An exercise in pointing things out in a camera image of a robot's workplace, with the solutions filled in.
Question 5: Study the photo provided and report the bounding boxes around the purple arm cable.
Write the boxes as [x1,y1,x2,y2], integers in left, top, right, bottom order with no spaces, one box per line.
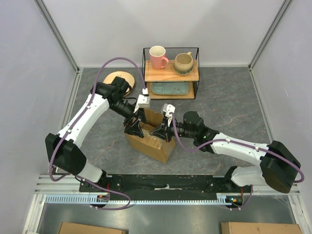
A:
[169,112,305,213]
[48,57,149,210]

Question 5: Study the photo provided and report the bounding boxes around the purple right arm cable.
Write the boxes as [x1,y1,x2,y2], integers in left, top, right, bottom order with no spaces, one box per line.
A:
[169,112,305,213]

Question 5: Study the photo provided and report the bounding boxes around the grey slotted cable duct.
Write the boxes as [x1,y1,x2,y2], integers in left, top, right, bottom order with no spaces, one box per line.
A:
[45,194,239,205]

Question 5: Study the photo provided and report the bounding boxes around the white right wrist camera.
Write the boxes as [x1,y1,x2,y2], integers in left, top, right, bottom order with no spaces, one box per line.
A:
[161,103,175,126]

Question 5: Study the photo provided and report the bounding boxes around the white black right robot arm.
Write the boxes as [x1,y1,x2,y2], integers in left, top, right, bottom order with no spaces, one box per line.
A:
[150,111,305,194]

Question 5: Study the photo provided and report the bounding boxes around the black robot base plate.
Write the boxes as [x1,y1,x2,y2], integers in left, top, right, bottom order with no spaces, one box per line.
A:
[79,174,254,201]

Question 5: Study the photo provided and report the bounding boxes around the cardboard box bottom right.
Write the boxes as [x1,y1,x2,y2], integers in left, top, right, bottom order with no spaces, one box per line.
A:
[221,222,302,234]

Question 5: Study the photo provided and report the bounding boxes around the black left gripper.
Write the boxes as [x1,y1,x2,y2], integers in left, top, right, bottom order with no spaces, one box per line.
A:
[110,99,147,138]

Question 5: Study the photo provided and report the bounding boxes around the beige plate with bird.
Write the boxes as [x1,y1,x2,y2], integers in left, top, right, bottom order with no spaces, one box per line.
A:
[103,71,136,97]

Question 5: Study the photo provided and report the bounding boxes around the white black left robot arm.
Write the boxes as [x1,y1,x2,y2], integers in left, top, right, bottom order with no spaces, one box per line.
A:
[45,77,150,192]

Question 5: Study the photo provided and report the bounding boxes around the beige stoneware mug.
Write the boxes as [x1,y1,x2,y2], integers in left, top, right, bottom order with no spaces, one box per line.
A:
[174,52,194,76]

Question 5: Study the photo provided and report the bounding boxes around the teal rectangular ceramic tray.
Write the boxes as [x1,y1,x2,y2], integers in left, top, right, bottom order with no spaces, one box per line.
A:
[152,82,189,95]

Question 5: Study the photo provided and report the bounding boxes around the black wire wooden shelf rack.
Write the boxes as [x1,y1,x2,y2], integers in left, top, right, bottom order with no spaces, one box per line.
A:
[142,47,200,100]

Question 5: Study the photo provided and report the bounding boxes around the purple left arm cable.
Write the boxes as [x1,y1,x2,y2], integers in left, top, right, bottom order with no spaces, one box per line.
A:
[48,57,149,210]

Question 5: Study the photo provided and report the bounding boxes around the aluminium frame rail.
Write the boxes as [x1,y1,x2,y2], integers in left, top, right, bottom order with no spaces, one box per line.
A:
[34,0,80,74]

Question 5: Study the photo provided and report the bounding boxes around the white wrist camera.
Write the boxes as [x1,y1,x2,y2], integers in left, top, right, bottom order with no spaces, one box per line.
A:
[134,94,151,113]
[161,103,175,126]

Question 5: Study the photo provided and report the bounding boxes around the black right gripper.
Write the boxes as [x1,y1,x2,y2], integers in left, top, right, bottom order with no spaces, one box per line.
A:
[150,116,196,143]

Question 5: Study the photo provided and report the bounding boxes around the cardboard box bottom left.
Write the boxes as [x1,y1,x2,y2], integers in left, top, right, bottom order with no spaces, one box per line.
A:
[58,222,127,234]

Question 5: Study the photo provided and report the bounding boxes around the pink ceramic mug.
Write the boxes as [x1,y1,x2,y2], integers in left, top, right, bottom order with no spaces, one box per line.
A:
[149,46,169,70]

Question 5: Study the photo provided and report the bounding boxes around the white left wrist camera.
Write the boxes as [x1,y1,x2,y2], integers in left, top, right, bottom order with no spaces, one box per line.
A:
[134,94,151,113]

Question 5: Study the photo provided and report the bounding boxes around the brown cardboard express box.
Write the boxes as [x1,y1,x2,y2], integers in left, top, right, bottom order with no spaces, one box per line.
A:
[125,109,176,163]

